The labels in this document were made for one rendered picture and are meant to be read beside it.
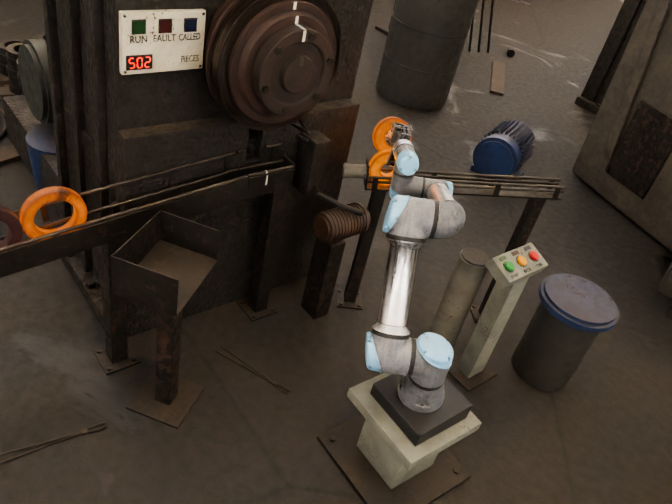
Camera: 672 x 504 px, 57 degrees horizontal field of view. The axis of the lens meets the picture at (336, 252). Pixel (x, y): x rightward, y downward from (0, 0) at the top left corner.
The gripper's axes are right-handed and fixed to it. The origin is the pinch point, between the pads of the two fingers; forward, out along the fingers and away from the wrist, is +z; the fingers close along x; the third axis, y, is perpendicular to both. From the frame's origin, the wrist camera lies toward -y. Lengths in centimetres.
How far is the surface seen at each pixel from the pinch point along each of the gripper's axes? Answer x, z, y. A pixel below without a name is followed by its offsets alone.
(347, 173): 15.4, -9.7, -16.5
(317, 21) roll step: 40, -28, 40
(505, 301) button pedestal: -49, -46, -39
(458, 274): -33, -33, -39
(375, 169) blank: 5.1, -9.4, -12.8
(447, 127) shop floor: -87, 204, -63
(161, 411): 69, -73, -90
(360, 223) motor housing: 6.1, -14.9, -34.4
